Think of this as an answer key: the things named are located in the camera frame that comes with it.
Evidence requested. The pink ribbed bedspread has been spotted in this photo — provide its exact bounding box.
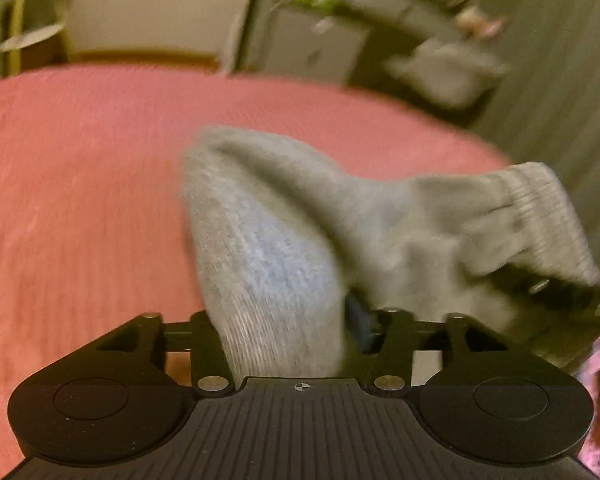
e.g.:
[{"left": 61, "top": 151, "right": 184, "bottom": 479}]
[{"left": 0, "top": 62, "right": 600, "bottom": 480}]

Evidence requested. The small green plant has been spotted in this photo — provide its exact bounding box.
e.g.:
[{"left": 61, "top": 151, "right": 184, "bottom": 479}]
[{"left": 292, "top": 0, "right": 343, "bottom": 13}]

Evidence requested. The white bedside cabinet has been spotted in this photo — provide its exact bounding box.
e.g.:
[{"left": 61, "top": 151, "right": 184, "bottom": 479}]
[{"left": 265, "top": 7, "right": 371, "bottom": 83}]

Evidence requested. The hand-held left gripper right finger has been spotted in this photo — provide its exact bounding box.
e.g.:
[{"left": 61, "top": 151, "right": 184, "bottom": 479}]
[{"left": 344, "top": 292, "right": 526, "bottom": 398}]

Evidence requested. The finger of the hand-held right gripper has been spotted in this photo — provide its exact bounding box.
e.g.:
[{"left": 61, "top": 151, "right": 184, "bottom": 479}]
[{"left": 482, "top": 266, "right": 600, "bottom": 331}]

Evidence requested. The grey curtain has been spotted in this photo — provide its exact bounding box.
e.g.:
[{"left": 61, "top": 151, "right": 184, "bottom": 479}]
[{"left": 472, "top": 0, "right": 600, "bottom": 191}]

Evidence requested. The white door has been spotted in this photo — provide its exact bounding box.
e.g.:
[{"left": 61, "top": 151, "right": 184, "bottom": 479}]
[{"left": 220, "top": 0, "right": 276, "bottom": 73}]

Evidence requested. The wooden bed frame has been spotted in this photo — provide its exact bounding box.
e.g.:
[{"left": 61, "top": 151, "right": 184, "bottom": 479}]
[{"left": 72, "top": 50, "right": 221, "bottom": 73}]

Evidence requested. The yellow pole shelf rack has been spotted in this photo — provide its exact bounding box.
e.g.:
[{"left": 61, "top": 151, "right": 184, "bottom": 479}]
[{"left": 0, "top": 0, "right": 73, "bottom": 76}]

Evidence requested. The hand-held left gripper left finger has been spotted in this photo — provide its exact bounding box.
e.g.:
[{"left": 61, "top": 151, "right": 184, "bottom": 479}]
[{"left": 80, "top": 310, "right": 237, "bottom": 398}]

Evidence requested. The grey sock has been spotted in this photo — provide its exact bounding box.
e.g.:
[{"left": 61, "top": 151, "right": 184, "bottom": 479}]
[{"left": 180, "top": 125, "right": 600, "bottom": 378}]

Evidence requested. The pink soft item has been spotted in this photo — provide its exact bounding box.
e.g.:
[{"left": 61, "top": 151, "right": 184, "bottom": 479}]
[{"left": 455, "top": 7, "right": 508, "bottom": 38}]

